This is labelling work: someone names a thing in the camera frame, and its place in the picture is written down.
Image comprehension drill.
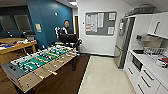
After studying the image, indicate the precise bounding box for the round grey fan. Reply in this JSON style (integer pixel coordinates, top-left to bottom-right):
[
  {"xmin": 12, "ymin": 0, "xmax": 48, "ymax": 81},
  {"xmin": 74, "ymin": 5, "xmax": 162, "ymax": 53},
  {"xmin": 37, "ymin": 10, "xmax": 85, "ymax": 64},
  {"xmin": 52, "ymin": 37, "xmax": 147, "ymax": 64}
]
[{"xmin": 125, "ymin": 3, "xmax": 156, "ymax": 17}]

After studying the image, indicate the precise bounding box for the black built-in microwave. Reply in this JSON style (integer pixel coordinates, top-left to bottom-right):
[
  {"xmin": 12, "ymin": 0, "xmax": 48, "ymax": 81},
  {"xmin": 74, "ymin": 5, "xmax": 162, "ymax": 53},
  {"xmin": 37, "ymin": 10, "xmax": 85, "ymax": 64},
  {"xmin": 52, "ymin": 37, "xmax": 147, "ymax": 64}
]
[{"xmin": 131, "ymin": 54, "xmax": 145, "ymax": 73}]

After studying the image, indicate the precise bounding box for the grey bulletin board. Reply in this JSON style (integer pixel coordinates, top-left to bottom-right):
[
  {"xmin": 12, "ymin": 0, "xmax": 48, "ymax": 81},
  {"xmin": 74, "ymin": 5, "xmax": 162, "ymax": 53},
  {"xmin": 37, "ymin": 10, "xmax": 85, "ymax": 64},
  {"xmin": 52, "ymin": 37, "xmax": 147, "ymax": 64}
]
[{"xmin": 84, "ymin": 10, "xmax": 119, "ymax": 37}]

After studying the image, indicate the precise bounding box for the white paper sheet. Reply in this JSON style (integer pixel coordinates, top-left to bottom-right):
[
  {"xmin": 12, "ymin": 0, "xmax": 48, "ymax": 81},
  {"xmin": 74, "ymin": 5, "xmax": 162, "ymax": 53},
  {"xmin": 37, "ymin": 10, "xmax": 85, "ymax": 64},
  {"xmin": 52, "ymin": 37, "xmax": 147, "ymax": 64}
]
[
  {"xmin": 97, "ymin": 12, "xmax": 105, "ymax": 29},
  {"xmin": 106, "ymin": 26, "xmax": 116, "ymax": 36},
  {"xmin": 85, "ymin": 13, "xmax": 99, "ymax": 34},
  {"xmin": 108, "ymin": 12, "xmax": 117, "ymax": 22}
]

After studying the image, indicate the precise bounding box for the white upper wall cabinet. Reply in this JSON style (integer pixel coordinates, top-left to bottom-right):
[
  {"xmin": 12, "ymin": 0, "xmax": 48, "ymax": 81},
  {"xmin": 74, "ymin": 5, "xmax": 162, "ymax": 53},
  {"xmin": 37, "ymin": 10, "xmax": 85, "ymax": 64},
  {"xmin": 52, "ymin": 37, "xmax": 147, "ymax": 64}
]
[{"xmin": 147, "ymin": 11, "xmax": 168, "ymax": 41}]

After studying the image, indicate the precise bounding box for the yellow wall sign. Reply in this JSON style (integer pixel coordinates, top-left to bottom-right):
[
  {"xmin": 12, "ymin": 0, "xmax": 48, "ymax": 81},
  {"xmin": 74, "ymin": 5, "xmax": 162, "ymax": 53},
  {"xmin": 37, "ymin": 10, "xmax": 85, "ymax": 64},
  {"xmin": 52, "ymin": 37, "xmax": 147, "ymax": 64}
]
[{"xmin": 35, "ymin": 23, "xmax": 43, "ymax": 34}]

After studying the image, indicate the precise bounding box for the white drawer stack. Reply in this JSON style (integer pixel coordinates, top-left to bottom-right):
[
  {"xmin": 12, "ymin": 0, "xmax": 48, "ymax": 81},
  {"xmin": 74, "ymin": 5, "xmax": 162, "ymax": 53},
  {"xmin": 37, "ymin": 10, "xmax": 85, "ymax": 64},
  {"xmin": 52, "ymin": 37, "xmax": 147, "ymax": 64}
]
[{"xmin": 124, "ymin": 49, "xmax": 168, "ymax": 94}]

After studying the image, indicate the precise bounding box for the ceiling light panel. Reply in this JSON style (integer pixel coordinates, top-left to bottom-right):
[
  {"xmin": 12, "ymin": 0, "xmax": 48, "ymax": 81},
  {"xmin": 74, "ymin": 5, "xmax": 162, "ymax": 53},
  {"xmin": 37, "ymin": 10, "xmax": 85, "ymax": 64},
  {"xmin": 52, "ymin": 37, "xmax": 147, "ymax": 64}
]
[{"xmin": 68, "ymin": 0, "xmax": 79, "ymax": 7}]

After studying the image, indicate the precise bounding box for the brown wooden door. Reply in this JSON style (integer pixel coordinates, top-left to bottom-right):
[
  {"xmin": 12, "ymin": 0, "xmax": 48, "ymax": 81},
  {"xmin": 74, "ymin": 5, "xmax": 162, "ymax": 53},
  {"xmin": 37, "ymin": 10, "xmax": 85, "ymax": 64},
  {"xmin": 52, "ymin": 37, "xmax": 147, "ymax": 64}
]
[{"xmin": 73, "ymin": 15, "xmax": 81, "ymax": 40}]

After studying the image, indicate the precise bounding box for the person in dark clothes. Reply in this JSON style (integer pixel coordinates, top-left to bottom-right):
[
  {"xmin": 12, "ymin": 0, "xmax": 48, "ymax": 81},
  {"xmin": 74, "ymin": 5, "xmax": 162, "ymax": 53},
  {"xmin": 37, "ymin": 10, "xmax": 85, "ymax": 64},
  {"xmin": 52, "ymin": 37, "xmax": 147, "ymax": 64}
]
[{"xmin": 59, "ymin": 19, "xmax": 77, "ymax": 36}]

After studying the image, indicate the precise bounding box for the stainless steel refrigerator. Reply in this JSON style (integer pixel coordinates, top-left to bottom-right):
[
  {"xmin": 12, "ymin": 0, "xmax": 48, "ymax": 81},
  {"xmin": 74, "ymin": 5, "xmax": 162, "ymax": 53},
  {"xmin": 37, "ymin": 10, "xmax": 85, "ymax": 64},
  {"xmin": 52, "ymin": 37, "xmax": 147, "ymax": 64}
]
[{"xmin": 113, "ymin": 16, "xmax": 136, "ymax": 70}]

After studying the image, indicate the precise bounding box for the green foosball table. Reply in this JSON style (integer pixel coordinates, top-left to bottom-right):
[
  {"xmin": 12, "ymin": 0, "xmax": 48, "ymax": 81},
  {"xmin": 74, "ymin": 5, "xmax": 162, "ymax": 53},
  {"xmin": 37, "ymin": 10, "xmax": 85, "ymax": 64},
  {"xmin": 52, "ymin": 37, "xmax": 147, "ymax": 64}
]
[{"xmin": 0, "ymin": 44, "xmax": 81, "ymax": 94}]

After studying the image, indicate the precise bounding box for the interior glass window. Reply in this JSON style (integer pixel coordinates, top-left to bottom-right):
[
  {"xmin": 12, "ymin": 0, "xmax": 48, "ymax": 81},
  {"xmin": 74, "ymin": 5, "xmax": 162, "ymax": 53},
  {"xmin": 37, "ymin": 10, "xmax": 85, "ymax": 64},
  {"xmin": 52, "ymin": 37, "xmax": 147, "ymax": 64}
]
[
  {"xmin": 13, "ymin": 14, "xmax": 34, "ymax": 33},
  {"xmin": 0, "ymin": 14, "xmax": 16, "ymax": 33}
]

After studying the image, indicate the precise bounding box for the yellow air hockey table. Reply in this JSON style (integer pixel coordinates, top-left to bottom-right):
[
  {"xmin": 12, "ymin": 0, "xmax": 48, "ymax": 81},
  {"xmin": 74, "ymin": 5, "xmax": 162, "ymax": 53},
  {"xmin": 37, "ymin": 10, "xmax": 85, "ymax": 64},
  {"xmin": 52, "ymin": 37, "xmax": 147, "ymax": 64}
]
[{"xmin": 0, "ymin": 37, "xmax": 39, "ymax": 65}]

